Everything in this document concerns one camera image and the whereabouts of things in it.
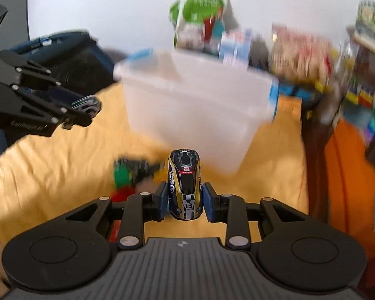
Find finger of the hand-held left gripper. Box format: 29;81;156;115
0;49;80;104
12;84;93;129

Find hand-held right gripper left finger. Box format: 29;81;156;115
64;181;171;251

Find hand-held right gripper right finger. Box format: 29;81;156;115
202;182;311;251

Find silver and green toy car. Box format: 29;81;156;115
71;95;102;119

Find black and gold toy car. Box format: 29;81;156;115
166;148;204;222

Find translucent plastic storage bin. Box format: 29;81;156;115
114;47;280;176

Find dark blue container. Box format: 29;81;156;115
6;29;119;98

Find red toy block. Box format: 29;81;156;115
110;187;136;204

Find yellow cloth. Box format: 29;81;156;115
0;81;310;247

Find green toy block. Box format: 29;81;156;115
112;158;164;189

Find grey panel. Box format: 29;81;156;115
0;0;29;51

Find blue and white packet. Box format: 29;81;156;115
219;29;254;68

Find green and white snack bag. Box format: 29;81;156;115
169;0;229;51

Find clear bag of crackers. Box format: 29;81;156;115
269;23;336;86

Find colourful shelf items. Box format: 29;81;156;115
344;0;375;163

